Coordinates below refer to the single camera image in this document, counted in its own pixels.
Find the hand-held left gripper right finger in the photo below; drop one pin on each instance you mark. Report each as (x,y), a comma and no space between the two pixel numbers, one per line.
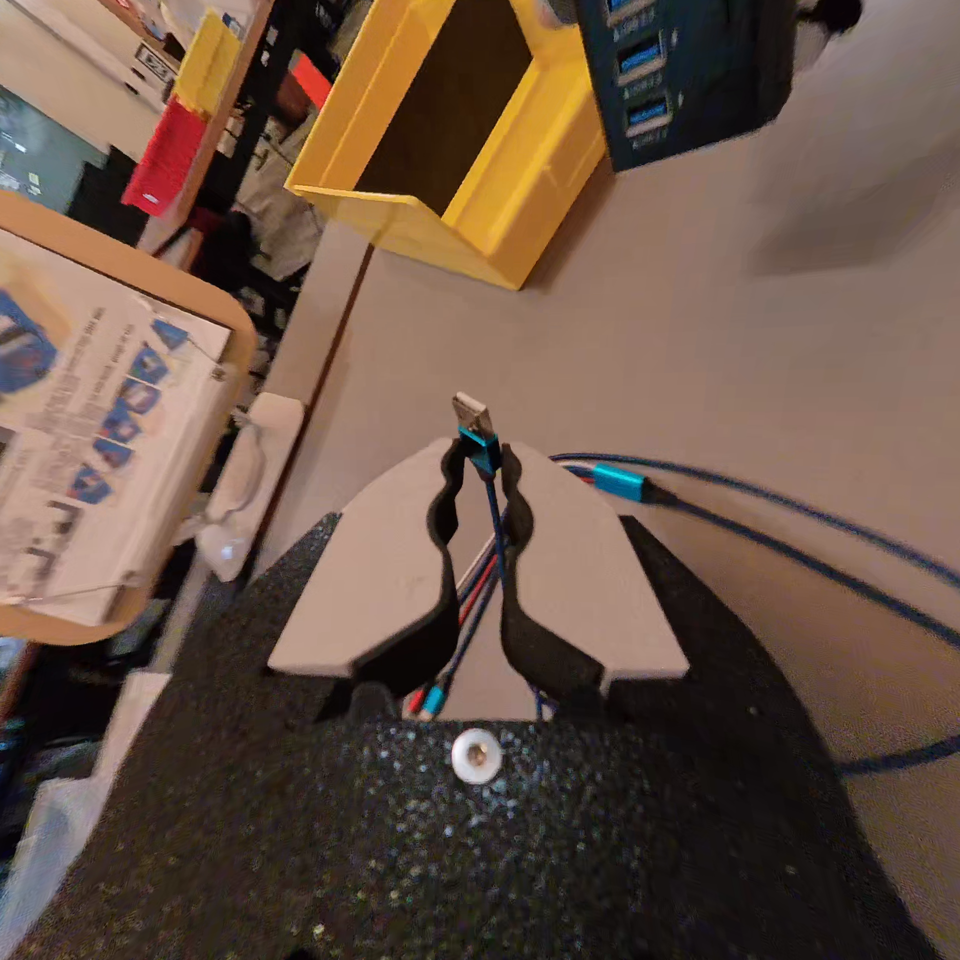
(592,592)

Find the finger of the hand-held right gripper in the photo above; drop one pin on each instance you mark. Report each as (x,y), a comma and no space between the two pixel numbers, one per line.
(811,41)
(556,13)

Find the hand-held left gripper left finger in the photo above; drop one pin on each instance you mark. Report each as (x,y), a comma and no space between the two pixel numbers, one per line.
(367,592)

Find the black multi-port usb hub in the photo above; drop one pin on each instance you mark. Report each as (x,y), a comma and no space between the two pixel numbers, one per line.
(712,75)

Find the yellow plastic bin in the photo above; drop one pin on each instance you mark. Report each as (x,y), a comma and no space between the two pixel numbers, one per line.
(525,187)

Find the large black USB hub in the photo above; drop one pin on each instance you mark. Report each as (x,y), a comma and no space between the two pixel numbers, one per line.
(450,97)

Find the orange traffic cone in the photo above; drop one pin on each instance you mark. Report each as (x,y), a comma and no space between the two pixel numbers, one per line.
(309,81)

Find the grey top table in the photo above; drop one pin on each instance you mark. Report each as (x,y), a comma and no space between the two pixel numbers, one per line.
(240,97)

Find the small yellow bin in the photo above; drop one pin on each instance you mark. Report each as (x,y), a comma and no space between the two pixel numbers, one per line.
(206,60)

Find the instruction sheet on wooden stand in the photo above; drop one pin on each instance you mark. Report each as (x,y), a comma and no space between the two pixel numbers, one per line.
(187,285)

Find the black white tag sign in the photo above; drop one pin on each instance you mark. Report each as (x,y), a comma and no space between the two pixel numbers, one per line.
(157,61)

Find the red plastic bin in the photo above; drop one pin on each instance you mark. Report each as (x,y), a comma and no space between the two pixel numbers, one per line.
(165,157)

